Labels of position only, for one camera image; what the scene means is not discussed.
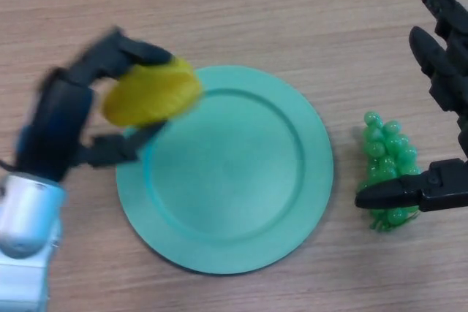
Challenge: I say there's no green grape bunch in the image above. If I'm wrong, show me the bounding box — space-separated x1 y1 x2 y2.
356 110 422 234

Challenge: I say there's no green round plate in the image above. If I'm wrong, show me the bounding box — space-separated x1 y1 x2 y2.
116 66 335 276

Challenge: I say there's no yellow starfruit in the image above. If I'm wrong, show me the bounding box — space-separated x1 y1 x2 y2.
102 56 203 129

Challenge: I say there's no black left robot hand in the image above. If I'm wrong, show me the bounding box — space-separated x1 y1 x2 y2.
15 26 173 183

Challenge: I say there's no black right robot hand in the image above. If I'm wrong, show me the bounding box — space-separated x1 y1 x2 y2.
354 0 468 213

